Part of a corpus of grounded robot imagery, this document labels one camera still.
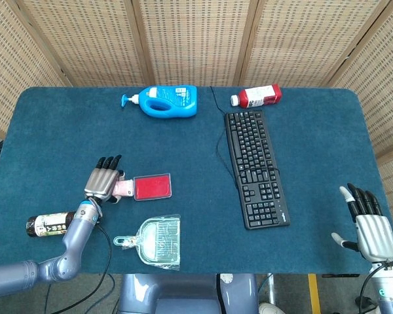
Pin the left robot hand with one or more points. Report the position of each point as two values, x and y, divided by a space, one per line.
100 183

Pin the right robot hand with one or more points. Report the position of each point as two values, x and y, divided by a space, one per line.
376 235

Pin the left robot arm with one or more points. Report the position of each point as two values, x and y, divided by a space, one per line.
75 235

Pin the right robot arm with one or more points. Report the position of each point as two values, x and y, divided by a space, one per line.
389 291

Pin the brown glass bottle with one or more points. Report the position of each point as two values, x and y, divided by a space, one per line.
46 224

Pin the clear plastic dustpan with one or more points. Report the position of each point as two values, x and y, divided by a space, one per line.
160 242

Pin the blue table cloth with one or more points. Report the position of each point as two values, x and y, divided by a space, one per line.
183 147

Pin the blue pump detergent bottle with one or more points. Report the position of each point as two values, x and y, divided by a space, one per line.
173 104

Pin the metal table leg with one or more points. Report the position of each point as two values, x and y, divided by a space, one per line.
271 288

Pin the white shoe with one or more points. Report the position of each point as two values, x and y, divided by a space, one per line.
271 309

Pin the grey-blue robot torso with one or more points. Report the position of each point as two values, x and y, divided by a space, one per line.
183 291

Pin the woven bamboo screen panel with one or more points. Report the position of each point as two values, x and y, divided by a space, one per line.
13 72
196 42
383 98
301 42
91 42

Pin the black computer keyboard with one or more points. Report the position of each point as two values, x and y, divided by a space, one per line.
252 157

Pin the red juice bottle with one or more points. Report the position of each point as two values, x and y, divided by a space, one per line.
258 96

